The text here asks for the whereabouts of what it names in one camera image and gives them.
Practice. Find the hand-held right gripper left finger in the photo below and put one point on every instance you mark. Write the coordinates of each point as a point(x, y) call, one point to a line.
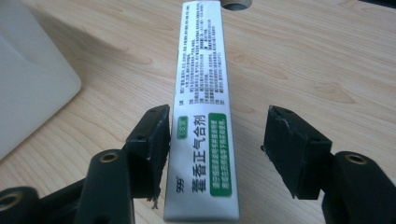
point(149, 149)

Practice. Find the white plastic storage box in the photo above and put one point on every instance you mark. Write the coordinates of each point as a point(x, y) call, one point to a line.
point(28, 93)

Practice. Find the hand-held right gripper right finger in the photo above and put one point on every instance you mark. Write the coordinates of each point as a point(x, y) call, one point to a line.
point(295, 152)

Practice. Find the green and white medicine box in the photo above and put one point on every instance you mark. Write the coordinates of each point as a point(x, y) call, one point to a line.
point(202, 124)

